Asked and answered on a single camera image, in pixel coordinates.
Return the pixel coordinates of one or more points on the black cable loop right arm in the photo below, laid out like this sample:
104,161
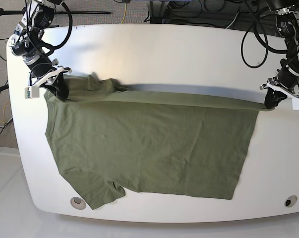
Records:
56,38

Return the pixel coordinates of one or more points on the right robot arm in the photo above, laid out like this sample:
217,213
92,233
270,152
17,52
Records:
26,42

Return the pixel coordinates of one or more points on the right table grommet hole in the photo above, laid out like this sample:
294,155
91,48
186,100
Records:
291,201

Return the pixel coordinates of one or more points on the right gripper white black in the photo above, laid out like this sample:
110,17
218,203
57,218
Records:
42,72

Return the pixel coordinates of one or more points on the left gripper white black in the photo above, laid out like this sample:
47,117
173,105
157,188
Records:
283,84

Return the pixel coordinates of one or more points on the olive green T-shirt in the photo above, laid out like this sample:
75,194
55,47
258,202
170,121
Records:
106,139

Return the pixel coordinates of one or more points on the table grommet hole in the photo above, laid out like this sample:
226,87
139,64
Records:
78,203
291,201

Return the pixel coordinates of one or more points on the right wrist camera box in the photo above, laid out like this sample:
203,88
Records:
32,92

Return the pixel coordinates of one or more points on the left table grommet hole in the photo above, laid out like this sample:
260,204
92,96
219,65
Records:
78,203

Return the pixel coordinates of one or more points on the black tripod stand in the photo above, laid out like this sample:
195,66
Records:
79,10

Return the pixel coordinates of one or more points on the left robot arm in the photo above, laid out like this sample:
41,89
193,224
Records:
287,23

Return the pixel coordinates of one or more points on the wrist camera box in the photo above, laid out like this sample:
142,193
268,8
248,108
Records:
295,104
32,92

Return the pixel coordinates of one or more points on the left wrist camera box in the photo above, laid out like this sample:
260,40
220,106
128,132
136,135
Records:
295,104

